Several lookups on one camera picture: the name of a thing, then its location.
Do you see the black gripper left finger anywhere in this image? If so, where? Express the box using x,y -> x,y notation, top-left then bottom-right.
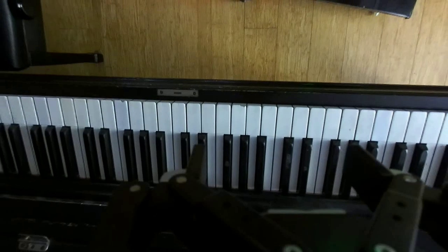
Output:
110,141 -> 305,252

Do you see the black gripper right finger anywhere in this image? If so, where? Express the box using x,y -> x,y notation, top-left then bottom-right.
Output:
342,140 -> 424,252

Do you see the black and white piano keyboard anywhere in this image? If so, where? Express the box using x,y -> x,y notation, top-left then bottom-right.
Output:
0,71 -> 448,252

